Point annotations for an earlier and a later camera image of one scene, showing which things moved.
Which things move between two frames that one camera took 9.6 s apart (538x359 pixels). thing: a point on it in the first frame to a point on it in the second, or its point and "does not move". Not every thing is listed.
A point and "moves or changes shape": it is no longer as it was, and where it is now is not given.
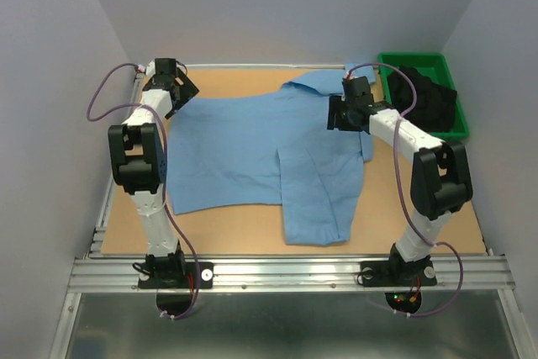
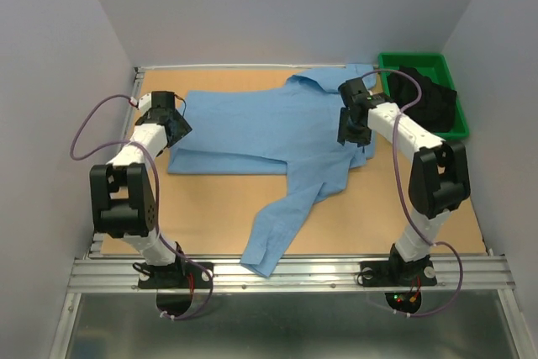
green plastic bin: [435, 65] does not move
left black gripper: [188, 91] to [182, 129]
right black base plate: [397, 273] does not move
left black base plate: [173, 275] does not move
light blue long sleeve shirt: [273, 149] moves or changes shape
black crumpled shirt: [435, 108] does not move
